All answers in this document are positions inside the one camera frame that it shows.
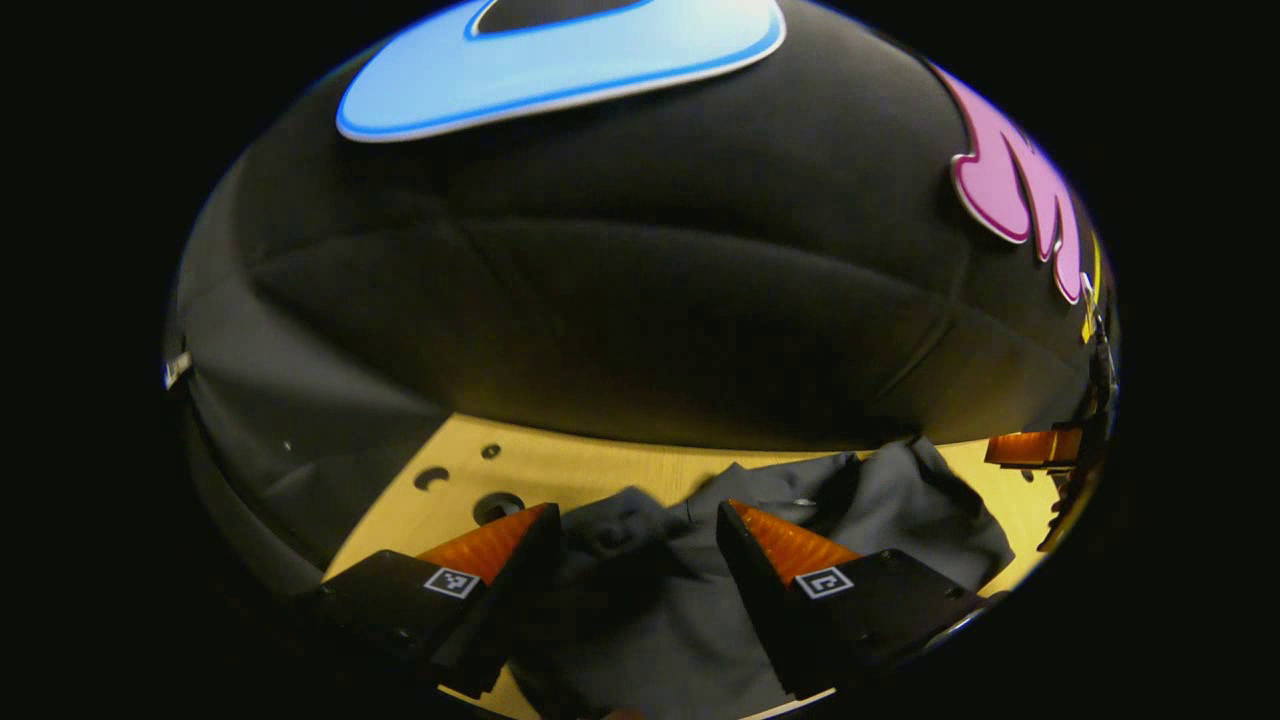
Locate black backdrop cloth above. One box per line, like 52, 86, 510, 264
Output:
165, 0, 1121, 601

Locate dark grey collared shirt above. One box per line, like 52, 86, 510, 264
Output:
510, 437, 1016, 720

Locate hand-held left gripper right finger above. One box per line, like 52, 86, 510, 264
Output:
716, 499, 991, 701

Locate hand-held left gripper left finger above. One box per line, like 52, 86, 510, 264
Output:
300, 503, 563, 699

